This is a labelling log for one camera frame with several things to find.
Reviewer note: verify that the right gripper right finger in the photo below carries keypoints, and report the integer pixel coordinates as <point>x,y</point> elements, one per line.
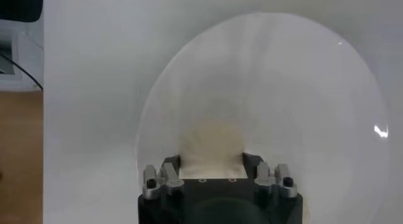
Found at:
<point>264,176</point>

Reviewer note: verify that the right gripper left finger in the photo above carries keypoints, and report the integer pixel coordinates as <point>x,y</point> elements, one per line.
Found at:
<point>168,176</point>

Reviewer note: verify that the white steamed baozi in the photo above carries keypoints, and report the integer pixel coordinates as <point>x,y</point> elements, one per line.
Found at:
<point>211,149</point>

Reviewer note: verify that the white round plate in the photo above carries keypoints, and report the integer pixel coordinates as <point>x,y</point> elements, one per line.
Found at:
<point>283,87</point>

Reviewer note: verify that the black rounded object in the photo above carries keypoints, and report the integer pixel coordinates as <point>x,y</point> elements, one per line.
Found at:
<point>19,6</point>

